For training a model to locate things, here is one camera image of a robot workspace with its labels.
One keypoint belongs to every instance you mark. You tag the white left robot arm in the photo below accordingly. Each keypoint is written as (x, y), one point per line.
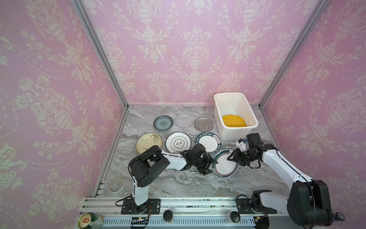
(146, 167)

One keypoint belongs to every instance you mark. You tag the green drink can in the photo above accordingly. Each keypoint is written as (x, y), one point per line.
(91, 221)

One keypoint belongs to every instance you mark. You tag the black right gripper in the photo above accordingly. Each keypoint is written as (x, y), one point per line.
(236, 157)

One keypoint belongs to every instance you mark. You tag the white plate green text rim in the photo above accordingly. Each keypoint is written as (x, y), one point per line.
(210, 141)

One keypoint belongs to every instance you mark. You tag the small dark green plate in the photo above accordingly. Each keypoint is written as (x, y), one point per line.
(163, 123)

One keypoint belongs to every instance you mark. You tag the white plastic bin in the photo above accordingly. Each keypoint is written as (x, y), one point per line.
(233, 103)

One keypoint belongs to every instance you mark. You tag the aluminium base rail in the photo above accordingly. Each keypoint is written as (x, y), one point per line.
(185, 213)

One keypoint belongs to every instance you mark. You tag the clear glass plate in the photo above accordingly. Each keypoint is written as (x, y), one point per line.
(203, 124)

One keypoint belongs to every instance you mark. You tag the roll of tape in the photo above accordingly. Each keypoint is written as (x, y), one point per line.
(116, 184)

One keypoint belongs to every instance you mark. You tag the white plate green red rim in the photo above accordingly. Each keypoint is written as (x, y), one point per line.
(224, 168)

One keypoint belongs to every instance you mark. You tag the cream plate with leaf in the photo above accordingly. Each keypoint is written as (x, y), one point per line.
(148, 140)

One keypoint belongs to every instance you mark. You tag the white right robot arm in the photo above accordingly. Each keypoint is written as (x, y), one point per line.
(308, 203)

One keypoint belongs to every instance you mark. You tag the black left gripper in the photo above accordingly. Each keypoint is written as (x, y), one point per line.
(209, 161)

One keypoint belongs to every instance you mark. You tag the purple drink bottle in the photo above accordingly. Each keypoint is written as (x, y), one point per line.
(337, 216)

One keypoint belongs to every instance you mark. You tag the yellow polka dot plate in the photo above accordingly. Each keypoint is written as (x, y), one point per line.
(233, 121)

